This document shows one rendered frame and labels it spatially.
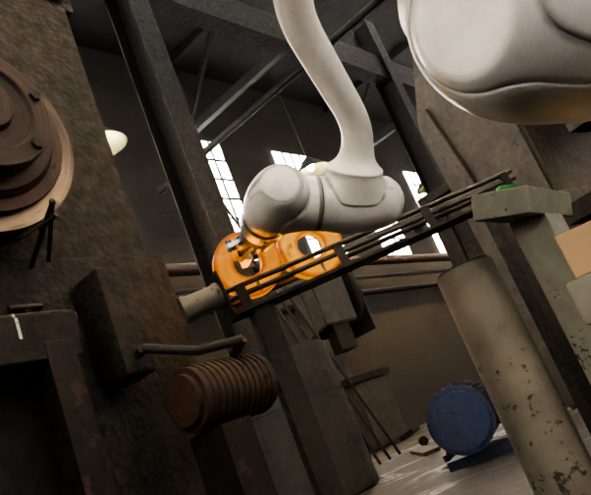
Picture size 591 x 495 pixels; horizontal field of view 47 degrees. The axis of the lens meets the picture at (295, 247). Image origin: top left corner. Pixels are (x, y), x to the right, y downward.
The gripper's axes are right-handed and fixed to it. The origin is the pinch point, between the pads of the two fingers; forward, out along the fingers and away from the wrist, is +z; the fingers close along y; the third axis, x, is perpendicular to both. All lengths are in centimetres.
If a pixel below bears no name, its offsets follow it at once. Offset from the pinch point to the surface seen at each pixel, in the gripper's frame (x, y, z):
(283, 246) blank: -0.3, 8.8, -1.5
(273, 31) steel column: 405, 274, 545
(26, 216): 18.4, -41.5, -9.4
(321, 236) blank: -0.6, 18.4, -1.4
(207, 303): -8.0, -11.9, -2.5
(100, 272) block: 4.8, -30.9, -3.4
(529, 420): -52, 31, -30
